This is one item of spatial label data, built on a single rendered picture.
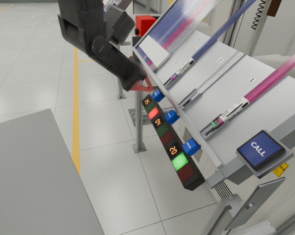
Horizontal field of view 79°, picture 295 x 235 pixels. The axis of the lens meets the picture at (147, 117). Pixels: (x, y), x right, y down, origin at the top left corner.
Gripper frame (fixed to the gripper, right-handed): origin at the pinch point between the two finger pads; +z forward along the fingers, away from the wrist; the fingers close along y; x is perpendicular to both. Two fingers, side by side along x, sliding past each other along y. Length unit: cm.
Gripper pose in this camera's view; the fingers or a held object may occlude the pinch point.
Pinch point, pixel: (149, 88)
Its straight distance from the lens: 54.3
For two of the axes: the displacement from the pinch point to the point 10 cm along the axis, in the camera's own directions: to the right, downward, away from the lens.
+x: -6.9, 6.6, 3.0
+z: 6.7, 4.0, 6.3
